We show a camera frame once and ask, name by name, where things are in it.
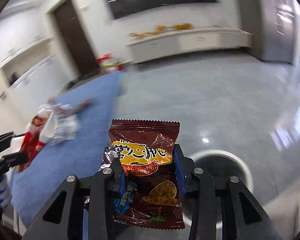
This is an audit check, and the dark brown entrance door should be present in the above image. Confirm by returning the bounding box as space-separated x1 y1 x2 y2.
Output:
52 0 101 75

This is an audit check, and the blue shaggy rug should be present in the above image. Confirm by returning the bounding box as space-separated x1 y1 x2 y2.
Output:
11 72 123 239

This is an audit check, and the red snack bag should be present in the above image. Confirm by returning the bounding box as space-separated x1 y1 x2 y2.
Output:
18 111 55 173

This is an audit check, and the yellow dragon garland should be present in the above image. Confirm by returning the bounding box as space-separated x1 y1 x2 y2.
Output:
128 23 193 40

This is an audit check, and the white lower shoe cabinet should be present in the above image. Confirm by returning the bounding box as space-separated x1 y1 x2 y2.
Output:
0 37 79 120

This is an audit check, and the red white gift bag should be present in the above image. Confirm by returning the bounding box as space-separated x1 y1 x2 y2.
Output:
95 53 124 74

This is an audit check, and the white round trash bin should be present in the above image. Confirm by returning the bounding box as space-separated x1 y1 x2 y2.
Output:
183 149 254 231

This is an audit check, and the blue white gloved left hand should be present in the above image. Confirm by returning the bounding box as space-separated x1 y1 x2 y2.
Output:
0 174 12 208

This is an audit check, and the white printed paper packet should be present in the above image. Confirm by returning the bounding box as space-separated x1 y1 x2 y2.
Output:
39 103 79 144

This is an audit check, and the brown snack packet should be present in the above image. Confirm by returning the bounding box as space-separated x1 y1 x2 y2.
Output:
101 119 185 230

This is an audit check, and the white TV cabinet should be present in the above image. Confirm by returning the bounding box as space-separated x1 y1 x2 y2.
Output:
127 27 252 63

